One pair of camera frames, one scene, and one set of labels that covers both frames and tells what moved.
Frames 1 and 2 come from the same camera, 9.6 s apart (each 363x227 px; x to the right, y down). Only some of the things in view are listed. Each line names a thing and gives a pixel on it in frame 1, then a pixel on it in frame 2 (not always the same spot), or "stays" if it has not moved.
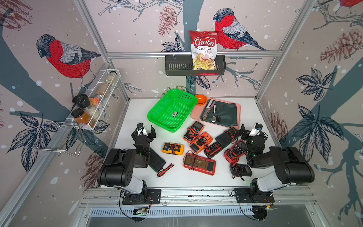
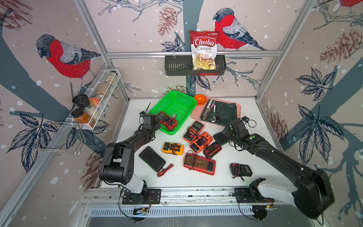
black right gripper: [246, 133] → [228, 133]
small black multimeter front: [238, 170] stays
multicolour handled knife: [204, 117] stays
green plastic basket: [169, 112] stays
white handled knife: [208, 107] stays
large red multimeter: [199, 164] stays
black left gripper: [152, 132] → [156, 124]
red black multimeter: [238, 149] → [170, 122]
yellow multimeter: [173, 148] stays
